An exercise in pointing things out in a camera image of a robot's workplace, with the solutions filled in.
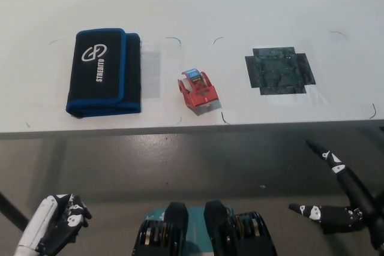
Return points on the teal robot body cover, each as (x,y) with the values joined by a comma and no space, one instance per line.
(196,232)

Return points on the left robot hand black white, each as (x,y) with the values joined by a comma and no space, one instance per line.
(51,223)

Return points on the black blue zip notebook case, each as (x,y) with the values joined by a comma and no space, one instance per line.
(102,88)

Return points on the clear tape patch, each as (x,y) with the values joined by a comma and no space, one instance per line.
(151,73)

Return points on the black ribbed robot body block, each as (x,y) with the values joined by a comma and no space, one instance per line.
(240,235)
(162,238)

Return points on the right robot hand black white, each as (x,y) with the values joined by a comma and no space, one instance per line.
(357,208)

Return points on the black tape patch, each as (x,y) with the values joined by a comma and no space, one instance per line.
(279,71)

